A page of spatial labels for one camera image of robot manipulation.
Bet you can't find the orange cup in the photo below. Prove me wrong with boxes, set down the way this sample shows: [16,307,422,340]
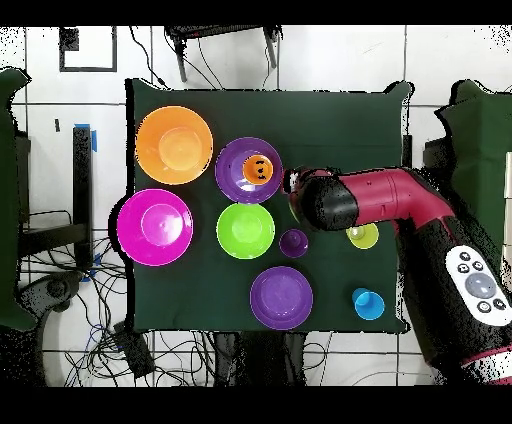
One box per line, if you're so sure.
[242,154,275,186]

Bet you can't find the purple bowl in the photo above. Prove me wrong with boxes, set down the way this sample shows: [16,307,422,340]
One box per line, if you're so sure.
[249,265,314,331]
[214,136,284,205]

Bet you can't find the purple cup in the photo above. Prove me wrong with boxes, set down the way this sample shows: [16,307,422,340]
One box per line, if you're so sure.
[278,228,310,259]

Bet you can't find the dark green table cloth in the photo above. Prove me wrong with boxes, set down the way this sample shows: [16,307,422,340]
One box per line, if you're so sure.
[124,77,415,335]

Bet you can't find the green bowl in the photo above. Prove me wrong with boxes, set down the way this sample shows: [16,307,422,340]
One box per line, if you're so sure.
[216,202,276,260]

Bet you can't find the yellow cup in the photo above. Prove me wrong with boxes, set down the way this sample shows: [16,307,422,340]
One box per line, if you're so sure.
[346,222,380,250]

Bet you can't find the orange bowl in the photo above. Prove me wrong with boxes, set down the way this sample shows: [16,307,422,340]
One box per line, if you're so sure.
[134,105,214,186]

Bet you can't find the blue cup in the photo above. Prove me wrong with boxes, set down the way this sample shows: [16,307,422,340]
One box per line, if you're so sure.
[351,287,386,322]

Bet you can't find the pink bowl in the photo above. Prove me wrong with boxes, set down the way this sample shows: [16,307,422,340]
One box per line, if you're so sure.
[116,188,195,268]

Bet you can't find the green cloth covered table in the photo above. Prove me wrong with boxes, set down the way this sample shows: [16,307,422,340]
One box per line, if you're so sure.
[434,78,512,281]
[0,66,38,333]

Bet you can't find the blue tape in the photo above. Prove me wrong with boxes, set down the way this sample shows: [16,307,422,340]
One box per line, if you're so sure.
[74,123,98,154]

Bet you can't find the black power adapter box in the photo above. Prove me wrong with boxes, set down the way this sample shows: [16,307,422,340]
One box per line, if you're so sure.
[112,320,156,380]

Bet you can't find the black camera stand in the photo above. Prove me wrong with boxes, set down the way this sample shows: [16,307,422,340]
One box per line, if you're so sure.
[164,25,284,84]

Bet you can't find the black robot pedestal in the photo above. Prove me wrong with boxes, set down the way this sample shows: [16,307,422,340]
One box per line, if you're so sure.
[213,330,307,387]

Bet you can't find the black table frame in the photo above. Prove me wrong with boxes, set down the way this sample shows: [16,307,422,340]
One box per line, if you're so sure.
[17,125,94,270]

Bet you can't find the floor cable bundle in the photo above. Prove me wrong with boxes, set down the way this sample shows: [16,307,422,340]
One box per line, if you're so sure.
[19,235,217,387]

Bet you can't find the black square floor frame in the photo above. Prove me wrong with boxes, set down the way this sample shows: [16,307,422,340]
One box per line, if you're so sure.
[58,26,118,73]

